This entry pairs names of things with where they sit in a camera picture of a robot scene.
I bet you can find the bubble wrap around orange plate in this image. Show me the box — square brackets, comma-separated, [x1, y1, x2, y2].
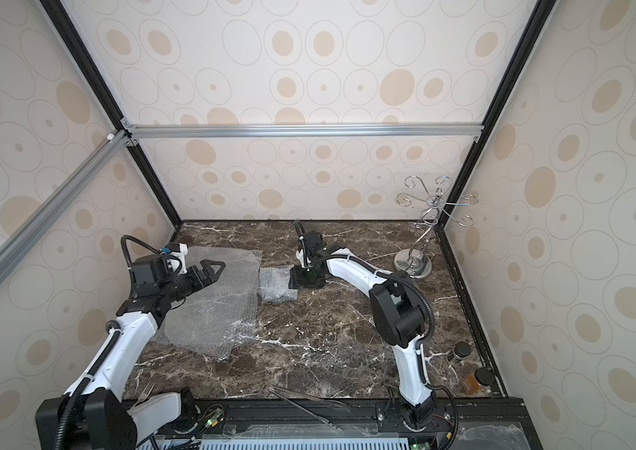
[152, 247, 263, 359]

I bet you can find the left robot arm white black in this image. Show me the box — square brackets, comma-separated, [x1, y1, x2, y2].
[35, 249, 226, 449]

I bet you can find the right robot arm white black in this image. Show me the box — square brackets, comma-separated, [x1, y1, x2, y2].
[289, 221, 435, 429]

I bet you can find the chrome mug tree stand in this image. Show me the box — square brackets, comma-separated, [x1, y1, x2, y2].
[394, 175, 478, 279]

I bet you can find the silver fork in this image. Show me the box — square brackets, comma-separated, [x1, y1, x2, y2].
[133, 381, 156, 407]

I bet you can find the spice bottle black label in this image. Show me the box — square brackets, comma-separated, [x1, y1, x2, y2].
[447, 341, 473, 363]

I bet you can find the amber jar black lid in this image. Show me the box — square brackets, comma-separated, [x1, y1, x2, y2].
[460, 367, 495, 396]

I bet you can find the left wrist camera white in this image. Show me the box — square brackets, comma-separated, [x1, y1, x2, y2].
[165, 242, 188, 275]

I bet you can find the horizontal aluminium rail back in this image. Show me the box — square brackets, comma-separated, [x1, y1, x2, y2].
[128, 123, 483, 139]

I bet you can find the diagonal aluminium rail left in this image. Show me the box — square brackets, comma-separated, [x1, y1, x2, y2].
[0, 130, 128, 284]

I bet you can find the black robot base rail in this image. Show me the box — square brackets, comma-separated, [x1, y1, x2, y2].
[57, 396, 544, 450]

